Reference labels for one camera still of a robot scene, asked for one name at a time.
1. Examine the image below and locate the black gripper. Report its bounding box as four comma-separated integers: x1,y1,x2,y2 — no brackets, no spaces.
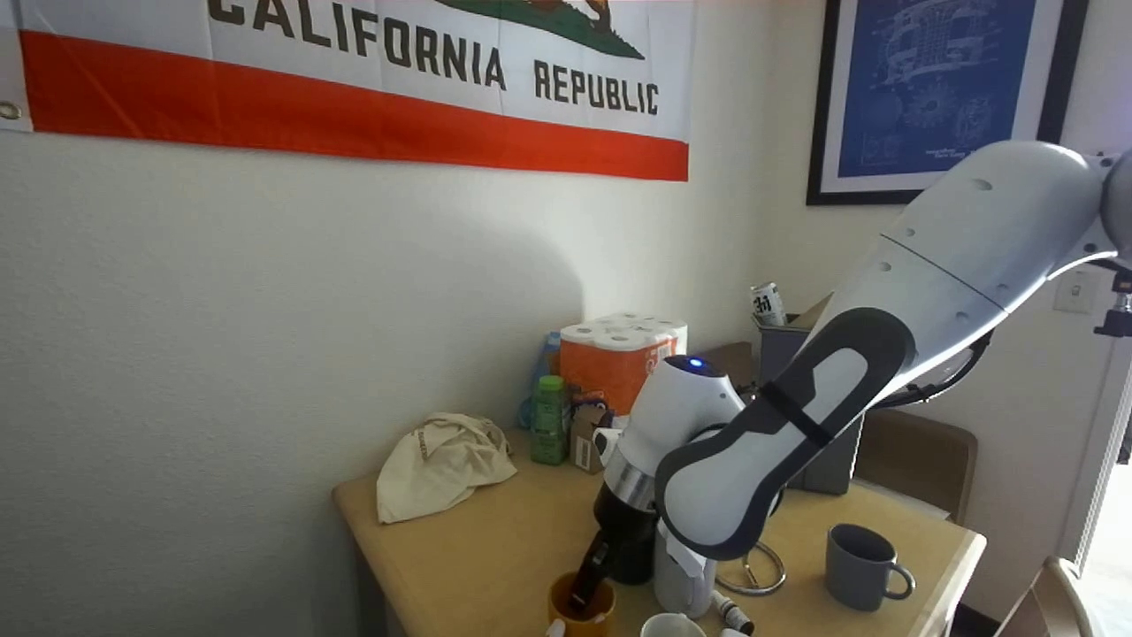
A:
574,487,657,606

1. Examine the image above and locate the white and mustard cup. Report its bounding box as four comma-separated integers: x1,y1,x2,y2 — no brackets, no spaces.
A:
546,574,619,637

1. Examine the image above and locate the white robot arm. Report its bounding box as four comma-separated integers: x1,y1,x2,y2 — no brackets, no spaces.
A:
566,142,1132,611

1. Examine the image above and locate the white pitcher cup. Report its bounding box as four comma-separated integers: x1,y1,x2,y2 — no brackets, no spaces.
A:
651,528,715,614

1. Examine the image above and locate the white cup at bottom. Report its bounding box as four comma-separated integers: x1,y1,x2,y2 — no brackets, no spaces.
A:
637,611,708,637

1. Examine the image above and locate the metal paper towel holder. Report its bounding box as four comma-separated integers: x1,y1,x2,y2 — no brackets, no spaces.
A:
715,546,788,598

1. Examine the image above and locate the white marker pen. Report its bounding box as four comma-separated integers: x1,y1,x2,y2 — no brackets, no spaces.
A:
710,591,755,637

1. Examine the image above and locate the green bottle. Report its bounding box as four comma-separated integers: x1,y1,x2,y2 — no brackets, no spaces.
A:
527,375,571,462

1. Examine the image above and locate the paper towel roll pack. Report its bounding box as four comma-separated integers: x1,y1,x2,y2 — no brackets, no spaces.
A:
554,311,686,415

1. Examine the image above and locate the blue spray bottle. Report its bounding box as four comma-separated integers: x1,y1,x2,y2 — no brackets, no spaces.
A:
516,333,558,429

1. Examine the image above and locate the cream cloth bag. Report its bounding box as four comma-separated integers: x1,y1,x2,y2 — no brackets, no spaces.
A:
375,415,516,524

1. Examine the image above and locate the grey mug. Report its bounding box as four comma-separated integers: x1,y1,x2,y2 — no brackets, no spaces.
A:
823,524,915,611

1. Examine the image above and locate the wooden chair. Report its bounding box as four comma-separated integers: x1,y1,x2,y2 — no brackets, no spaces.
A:
993,554,1099,637

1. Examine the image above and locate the California Republic flag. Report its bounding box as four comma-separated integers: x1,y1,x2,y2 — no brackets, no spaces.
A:
0,0,697,179

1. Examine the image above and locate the framed blue blueprint poster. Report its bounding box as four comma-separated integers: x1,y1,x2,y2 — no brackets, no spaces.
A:
808,0,1091,206

